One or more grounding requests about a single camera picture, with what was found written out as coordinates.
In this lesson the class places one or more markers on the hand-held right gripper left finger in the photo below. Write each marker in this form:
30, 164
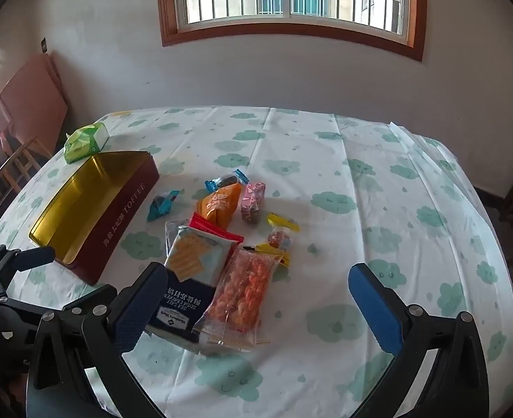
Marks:
140, 309

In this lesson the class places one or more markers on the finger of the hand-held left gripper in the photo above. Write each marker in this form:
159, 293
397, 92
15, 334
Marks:
93, 297
26, 257

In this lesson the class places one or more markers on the clear packet of orange snacks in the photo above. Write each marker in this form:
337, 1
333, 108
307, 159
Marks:
239, 287

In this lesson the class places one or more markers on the red tin box gold interior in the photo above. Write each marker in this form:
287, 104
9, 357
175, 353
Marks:
121, 213

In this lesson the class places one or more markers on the red snack packet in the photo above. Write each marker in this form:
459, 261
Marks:
221, 233

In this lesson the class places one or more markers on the green snack packet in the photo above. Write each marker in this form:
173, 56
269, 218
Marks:
84, 141

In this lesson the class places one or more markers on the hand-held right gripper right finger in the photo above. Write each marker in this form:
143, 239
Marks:
375, 309

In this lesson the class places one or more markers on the pink snack packet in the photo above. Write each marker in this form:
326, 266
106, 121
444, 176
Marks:
252, 198

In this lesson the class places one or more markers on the light wooden stool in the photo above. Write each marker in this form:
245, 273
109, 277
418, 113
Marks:
19, 156

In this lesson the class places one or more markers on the yellow-edged clear snack packet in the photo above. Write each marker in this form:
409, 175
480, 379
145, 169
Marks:
278, 237

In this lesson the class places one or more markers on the navy cracker packet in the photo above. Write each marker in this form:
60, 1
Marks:
187, 261

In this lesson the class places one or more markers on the orange snack packet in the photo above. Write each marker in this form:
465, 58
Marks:
219, 202

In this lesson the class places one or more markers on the pink cloth covered table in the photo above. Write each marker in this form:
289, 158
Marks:
30, 91

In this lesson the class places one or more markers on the blue-wrapped candy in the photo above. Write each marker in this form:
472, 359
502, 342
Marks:
160, 207
226, 180

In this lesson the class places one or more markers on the wooden-framed barred window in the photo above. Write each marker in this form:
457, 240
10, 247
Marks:
291, 35

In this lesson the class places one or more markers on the cloud-print tablecloth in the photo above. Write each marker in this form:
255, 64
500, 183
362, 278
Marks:
326, 161

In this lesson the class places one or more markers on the clear-wrapped snack bar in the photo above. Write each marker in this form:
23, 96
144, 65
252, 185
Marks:
174, 239

